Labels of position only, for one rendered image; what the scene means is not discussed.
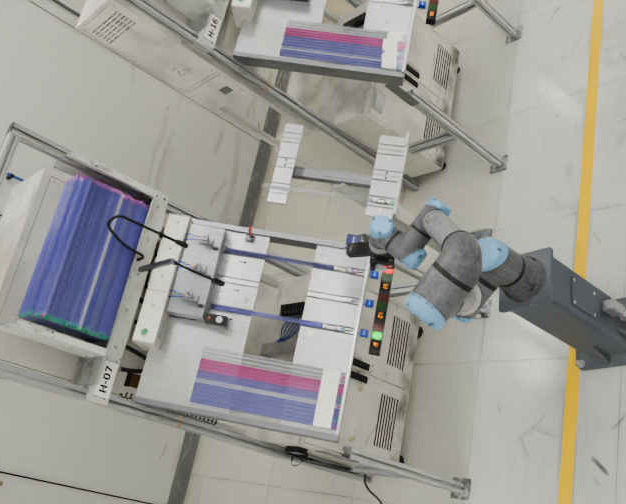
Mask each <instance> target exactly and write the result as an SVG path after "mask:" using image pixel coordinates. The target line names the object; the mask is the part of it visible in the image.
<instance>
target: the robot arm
mask: <svg viewBox="0 0 626 504"><path fill-rule="evenodd" d="M450 213H451V209H450V208H449V207H448V206H447V205H445V204H444V203H443V202H441V201H440V200H438V199H437V198H435V197H432V198H431V199H430V200H429V201H428V202H427V203H426V204H425V205H424V207H423V209H422V210H421V211H420V213H419V214H418V215H417V217H416V218H415V219H414V221H413V222H412V223H411V225H410V226H409V227H408V229H407V230H406V231H405V233H402V232H401V231H399V230H398V229H397V228H396V227H394V223H393V221H392V219H391V218H390V217H388V216H387V215H377V216H375V217H373V218H372V220H371V221H370V224H369V228H368V232H369V241H366V242H355V243H348V246H347V250H346V255H347V256H349V257H350V258H355V257H368V256H370V263H369V264H371V265H370V270H371V271H376V270H385V271H387V270H389V269H394V260H395V258H396V259H397V260H398V261H399V262H400V263H401V264H403V265H405V266H406V267H407V268H409V269H410V270H415V269H416V268H418V267H419V266H420V265H421V264H422V262H423V261H424V259H425V258H426V256H427V252H426V251H425V249H424V247H425V246H426V245H427V243H428V242H429V241H430V239H431V238H432V239H433V240H434V241H435V243H436V244H437V245H438V246H439V247H440V249H441V253H440V255H439V256H438V257H437V259H436V260H435V261H434V263H433V264H432V265H431V267H430V268H429V269H428V270H427V272H426V273H425V274H424V276H423V277H422V278H421V280H420V281H419V282H418V284H417V285H416V286H415V287H414V289H413V290H412V291H411V292H410V293H409V294H408V297H407V298H406V300H405V306H406V307H407V308H408V309H409V310H410V311H411V312H412V313H413V314H414V315H416V316H417V317H418V318H419V319H421V320H422V321H423V322H424V323H426V324H427V325H428V326H430V327H431V328H432V329H434V330H440V329H441V328H442V327H443V326H445V324H446V322H447V320H448V319H449V318H454V319H456V320H458V321H460V322H463V323H468V322H470V321H471V320H472V319H473V318H475V317H476V315H477V313H478V312H479V310H480V309H481V308H482V307H483V305H484V304H485V303H486V302H487V300H488V299H489V298H490V297H491V295H492V294H493V293H494V292H495V291H496V289H497V288H498V287H500V289H501V290H502V292H503V293H504V295H505V296H507V297H508V298H509V299H511V300H513V301H516V302H524V301H527V300H530V299H532V298H533V297H534V296H536V295H537V294H538V293H539V291H540V290H541V289H542V287H543V285H544V282H545V278H546V271H545V268H544V265H543V264H542V263H541V262H540V261H539V260H538V259H536V258H535V257H533V256H530V255H523V254H519V253H517V252H516V251H514V250H513V249H511V248H510V247H508V246H507V245H506V244H505V243H504V242H502V241H499V240H497V239H495V238H492V237H487V238H482V239H480V240H478V241H477V239H476V238H475V237H474V236H473V235H472V234H471V233H469V232H467V231H464V230H461V229H460V228H459V227H458V226H457V225H456V224H455V223H454V222H453V221H452V220H451V219H450V218H449V217H448V216H449V214H450ZM388 261H389V262H388ZM382 265H385V266H387V268H386V267H383V266H382ZM389 265H393V267H388V266H389Z"/></svg>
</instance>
